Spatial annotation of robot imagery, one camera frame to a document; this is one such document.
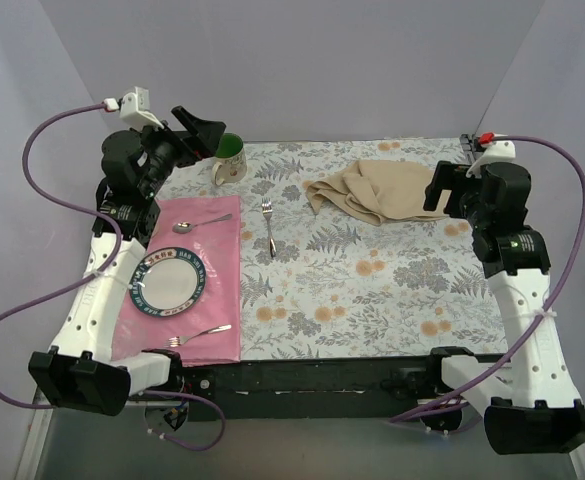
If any beige cloth napkin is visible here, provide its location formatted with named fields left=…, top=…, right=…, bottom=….
left=306, top=160, right=449, bottom=226

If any silver fork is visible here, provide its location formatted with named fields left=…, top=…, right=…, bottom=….
left=165, top=324, right=232, bottom=348
left=261, top=198, right=277, bottom=259

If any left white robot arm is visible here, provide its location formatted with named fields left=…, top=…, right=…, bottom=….
left=28, top=106, right=226, bottom=416

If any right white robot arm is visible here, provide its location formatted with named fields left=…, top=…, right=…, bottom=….
left=424, top=161, right=585, bottom=455

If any floral mug green inside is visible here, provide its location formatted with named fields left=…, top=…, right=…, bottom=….
left=211, top=133, right=247, bottom=186

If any silver spoon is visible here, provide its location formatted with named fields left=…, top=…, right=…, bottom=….
left=172, top=213, right=233, bottom=234

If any white plate with blue rim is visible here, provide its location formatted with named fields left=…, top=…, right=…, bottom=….
left=129, top=247, right=206, bottom=318

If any floral tablecloth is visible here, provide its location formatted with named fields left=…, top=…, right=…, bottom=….
left=160, top=138, right=506, bottom=360

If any silver fork on placemat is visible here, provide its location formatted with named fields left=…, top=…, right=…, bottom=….
left=165, top=324, right=232, bottom=348

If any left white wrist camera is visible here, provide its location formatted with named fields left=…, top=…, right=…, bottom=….
left=104, top=86, right=164, bottom=132

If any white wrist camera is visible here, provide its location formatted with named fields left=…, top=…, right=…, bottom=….
left=466, top=132, right=516, bottom=178
left=104, top=86, right=164, bottom=132

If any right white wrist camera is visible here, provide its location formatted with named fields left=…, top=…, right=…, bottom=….
left=466, top=132, right=516, bottom=178

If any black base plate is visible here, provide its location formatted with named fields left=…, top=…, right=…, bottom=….
left=144, top=357, right=478, bottom=421

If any aluminium frame rail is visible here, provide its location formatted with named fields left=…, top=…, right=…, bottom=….
left=14, top=409, right=53, bottom=480

